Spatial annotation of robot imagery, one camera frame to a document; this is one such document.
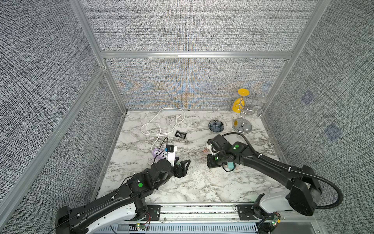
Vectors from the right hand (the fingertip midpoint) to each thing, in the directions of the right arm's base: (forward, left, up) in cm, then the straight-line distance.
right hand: (206, 161), depth 79 cm
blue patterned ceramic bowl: (+31, -11, -10) cm, 35 cm away
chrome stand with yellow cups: (+54, -40, -11) cm, 68 cm away
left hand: (-3, +10, +9) cm, 14 cm away
